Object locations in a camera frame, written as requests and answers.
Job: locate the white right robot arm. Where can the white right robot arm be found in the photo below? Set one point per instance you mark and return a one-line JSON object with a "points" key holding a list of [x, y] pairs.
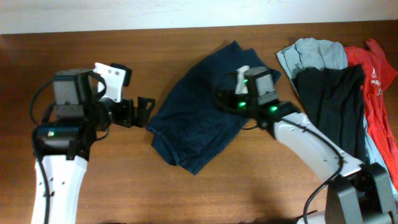
{"points": [[350, 191]]}

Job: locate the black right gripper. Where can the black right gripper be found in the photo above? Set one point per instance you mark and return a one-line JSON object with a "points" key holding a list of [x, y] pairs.
{"points": [[226, 95]]}

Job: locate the red shirt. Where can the red shirt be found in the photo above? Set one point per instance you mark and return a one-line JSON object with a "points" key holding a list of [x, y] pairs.
{"points": [[379, 74]]}

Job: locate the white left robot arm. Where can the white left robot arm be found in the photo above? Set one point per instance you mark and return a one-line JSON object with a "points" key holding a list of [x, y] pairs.
{"points": [[86, 102]]}

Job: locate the navy blue shorts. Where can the navy blue shorts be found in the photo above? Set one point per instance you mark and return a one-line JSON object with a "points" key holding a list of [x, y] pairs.
{"points": [[189, 130]]}

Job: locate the black garment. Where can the black garment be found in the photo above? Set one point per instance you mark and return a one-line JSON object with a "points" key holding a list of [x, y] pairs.
{"points": [[333, 101]]}

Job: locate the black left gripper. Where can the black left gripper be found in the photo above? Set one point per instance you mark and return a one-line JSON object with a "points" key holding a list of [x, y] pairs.
{"points": [[127, 119]]}

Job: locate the light blue shirt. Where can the light blue shirt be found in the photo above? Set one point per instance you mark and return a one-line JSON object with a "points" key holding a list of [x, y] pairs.
{"points": [[321, 54]]}

